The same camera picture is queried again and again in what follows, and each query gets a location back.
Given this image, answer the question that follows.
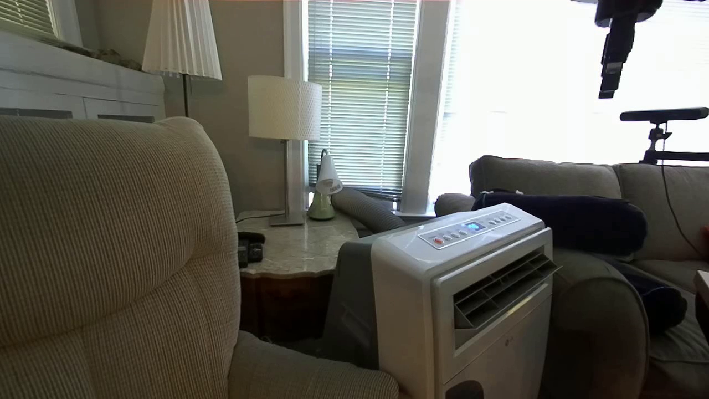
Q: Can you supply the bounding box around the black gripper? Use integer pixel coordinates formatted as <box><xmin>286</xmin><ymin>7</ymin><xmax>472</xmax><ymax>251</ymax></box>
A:
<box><xmin>595</xmin><ymin>0</ymin><xmax>662</xmax><ymax>99</ymax></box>

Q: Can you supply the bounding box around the white portable air conditioner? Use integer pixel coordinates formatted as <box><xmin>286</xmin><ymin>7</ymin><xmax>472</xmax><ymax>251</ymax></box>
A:
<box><xmin>372</xmin><ymin>205</ymin><xmax>556</xmax><ymax>399</ymax></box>

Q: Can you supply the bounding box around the dark navy pillow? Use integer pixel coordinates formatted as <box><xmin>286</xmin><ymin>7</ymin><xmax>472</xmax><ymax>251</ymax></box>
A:
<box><xmin>475</xmin><ymin>194</ymin><xmax>647</xmax><ymax>257</ymax></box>

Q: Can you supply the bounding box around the white window blind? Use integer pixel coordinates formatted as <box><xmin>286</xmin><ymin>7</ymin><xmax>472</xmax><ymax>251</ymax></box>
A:
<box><xmin>308</xmin><ymin>0</ymin><xmax>419</xmax><ymax>191</ymax></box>

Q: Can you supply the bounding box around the grey-green sofa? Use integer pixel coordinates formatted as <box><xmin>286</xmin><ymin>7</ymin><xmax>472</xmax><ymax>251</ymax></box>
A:
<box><xmin>470</xmin><ymin>156</ymin><xmax>709</xmax><ymax>399</ymax></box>

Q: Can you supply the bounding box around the white drum shade table lamp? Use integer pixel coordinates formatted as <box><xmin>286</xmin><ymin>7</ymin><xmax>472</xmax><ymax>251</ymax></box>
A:
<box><xmin>249</xmin><ymin>76</ymin><xmax>321</xmax><ymax>226</ymax></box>

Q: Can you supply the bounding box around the green gooseneck desk lamp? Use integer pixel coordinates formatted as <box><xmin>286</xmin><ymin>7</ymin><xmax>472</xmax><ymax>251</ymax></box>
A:
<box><xmin>308</xmin><ymin>150</ymin><xmax>343</xmax><ymax>221</ymax></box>

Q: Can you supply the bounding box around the black remote control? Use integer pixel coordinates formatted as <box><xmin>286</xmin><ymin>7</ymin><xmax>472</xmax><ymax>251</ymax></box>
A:
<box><xmin>239</xmin><ymin>230</ymin><xmax>267</xmax><ymax>268</ymax></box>

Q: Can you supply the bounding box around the beige armchair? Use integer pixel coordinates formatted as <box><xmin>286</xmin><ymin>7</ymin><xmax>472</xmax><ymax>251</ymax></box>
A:
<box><xmin>0</xmin><ymin>117</ymin><xmax>400</xmax><ymax>399</ymax></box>

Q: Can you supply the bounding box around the white built-in cabinet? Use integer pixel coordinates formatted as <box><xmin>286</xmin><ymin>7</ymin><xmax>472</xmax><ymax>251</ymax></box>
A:
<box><xmin>0</xmin><ymin>31</ymin><xmax>165</xmax><ymax>122</ymax></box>

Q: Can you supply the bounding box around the black camera on tripod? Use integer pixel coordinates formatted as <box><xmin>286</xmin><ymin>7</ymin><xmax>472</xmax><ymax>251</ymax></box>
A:
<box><xmin>621</xmin><ymin>107</ymin><xmax>709</xmax><ymax>164</ymax></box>

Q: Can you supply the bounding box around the grey exhaust hose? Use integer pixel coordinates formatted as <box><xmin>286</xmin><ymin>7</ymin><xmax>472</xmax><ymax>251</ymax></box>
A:
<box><xmin>330</xmin><ymin>185</ymin><xmax>408</xmax><ymax>235</ymax></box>

